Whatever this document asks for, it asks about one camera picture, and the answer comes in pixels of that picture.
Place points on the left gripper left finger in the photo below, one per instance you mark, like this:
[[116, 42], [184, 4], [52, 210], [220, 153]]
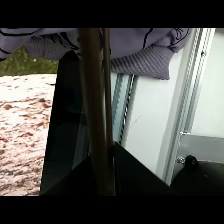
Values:
[[75, 181]]

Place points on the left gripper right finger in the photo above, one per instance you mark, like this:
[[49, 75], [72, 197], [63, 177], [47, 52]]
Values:
[[136, 176]]

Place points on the silver frame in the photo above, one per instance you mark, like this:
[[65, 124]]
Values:
[[186, 100]]

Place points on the pale grey printed long-sleeved shirt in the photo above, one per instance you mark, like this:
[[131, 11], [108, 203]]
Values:
[[133, 43]]

